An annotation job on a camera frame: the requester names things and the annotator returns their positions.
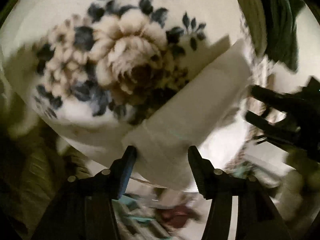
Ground white pants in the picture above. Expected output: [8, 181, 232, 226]
[123, 40, 251, 192]

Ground floral fleece bed blanket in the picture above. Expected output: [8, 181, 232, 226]
[0, 0, 271, 188]

